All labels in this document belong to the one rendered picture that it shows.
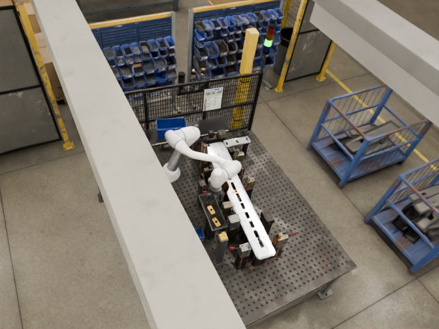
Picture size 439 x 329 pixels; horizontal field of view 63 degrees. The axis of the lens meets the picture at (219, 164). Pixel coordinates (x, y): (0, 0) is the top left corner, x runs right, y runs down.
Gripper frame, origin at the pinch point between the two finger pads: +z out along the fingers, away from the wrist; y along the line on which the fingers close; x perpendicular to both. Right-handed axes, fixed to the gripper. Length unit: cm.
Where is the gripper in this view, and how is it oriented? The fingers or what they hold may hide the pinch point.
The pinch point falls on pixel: (213, 202)
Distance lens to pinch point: 300.3
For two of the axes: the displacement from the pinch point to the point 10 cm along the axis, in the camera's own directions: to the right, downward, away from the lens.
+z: -1.1, 6.4, 7.6
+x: 5.0, 6.9, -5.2
